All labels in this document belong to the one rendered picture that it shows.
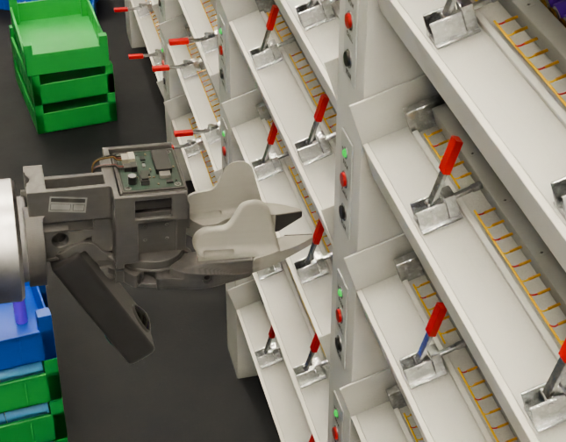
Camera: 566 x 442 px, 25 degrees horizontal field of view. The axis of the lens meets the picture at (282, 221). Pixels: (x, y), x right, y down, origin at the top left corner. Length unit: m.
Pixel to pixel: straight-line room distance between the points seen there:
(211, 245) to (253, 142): 1.11
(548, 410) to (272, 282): 1.11
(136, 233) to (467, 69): 0.31
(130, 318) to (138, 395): 1.43
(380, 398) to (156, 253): 0.66
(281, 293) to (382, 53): 0.82
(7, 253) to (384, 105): 0.52
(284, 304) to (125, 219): 1.12
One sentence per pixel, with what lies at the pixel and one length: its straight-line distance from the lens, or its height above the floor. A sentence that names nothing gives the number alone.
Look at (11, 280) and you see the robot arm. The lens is 0.92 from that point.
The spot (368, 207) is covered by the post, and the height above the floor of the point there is 0.85.
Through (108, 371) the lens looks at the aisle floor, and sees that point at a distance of 2.46.
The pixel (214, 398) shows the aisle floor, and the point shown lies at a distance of 2.39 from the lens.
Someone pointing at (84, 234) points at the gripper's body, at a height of 1.08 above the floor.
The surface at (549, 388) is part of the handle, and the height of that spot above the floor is 0.97.
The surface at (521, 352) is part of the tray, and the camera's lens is 1.06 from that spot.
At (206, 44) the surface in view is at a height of 0.57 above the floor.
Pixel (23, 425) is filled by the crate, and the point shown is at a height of 0.29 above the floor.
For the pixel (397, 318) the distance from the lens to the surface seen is 1.38.
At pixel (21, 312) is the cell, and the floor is 0.43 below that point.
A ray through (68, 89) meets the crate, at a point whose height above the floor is 0.11.
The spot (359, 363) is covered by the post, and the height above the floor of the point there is 0.63.
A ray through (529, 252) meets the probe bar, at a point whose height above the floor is 0.98.
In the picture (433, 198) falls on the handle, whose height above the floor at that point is 0.97.
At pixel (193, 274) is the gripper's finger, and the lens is 0.93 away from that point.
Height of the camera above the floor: 1.62
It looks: 35 degrees down
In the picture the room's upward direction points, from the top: straight up
